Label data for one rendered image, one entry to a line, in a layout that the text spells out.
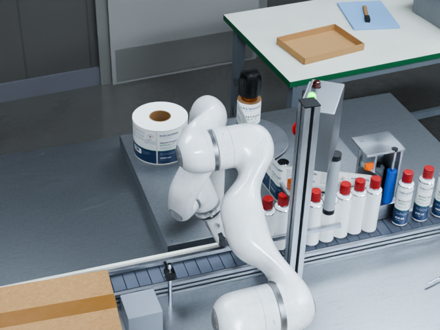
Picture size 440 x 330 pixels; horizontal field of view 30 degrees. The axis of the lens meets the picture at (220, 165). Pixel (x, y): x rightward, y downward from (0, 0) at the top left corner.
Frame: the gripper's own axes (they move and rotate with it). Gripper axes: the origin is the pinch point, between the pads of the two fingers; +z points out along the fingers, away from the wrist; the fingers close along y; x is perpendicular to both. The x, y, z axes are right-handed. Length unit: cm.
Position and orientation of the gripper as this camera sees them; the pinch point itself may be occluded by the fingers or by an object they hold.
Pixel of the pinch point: (224, 244)
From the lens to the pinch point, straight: 252.8
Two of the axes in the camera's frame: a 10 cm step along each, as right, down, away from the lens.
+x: -9.0, 4.3, -0.6
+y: -3.1, -5.4, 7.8
